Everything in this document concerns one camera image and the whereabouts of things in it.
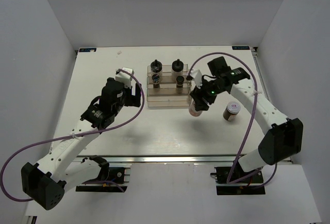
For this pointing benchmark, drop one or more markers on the black cap spice bottle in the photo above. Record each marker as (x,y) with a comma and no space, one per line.
(179,84)

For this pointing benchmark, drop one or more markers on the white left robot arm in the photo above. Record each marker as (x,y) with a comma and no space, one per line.
(51,177)

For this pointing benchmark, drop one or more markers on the white lid jar brown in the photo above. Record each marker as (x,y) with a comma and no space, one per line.
(231,111)

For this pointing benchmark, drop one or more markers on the dark spice bottle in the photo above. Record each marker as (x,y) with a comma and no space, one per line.
(156,80)

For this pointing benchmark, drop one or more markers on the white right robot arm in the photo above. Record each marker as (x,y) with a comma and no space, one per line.
(282,135)

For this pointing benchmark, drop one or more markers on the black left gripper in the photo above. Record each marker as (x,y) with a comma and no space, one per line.
(133,100)

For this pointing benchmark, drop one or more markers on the white bottle black cap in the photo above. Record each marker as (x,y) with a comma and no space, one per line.
(177,69)
(156,68)

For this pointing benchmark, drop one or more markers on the blue label left corner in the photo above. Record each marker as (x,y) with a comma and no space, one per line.
(87,50)

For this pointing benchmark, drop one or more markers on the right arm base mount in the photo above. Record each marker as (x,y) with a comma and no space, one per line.
(240,184)

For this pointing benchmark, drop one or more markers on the white lid jar orange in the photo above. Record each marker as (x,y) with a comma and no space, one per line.
(193,111)

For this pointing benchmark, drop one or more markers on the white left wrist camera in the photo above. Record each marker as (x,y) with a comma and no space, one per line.
(125,75)

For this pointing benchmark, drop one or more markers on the clear acrylic tiered rack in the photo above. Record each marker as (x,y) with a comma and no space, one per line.
(165,93)

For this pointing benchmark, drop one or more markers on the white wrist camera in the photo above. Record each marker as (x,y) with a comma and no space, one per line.
(125,75)
(196,76)

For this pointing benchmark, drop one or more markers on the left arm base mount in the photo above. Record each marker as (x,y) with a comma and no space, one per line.
(109,179)

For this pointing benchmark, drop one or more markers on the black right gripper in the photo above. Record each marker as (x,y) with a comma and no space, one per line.
(198,95)

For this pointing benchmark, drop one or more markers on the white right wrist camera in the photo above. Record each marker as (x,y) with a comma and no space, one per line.
(196,76)

